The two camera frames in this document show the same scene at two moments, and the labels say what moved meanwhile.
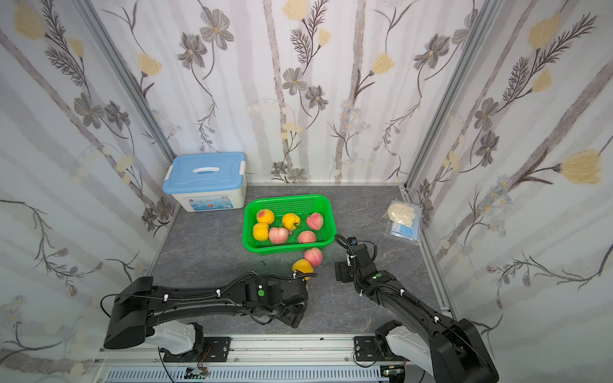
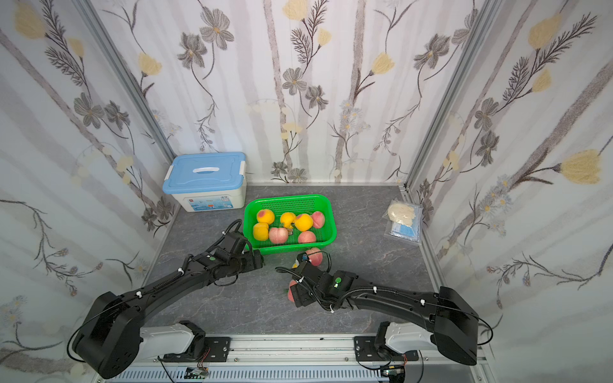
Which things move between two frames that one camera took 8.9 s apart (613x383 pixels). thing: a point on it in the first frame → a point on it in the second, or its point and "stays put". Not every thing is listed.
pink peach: (278, 235) stays put
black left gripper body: (292, 317) → (245, 263)
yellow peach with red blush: (265, 215) stays put
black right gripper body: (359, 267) → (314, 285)
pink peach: (306, 237) stays put
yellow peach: (260, 231) stays put
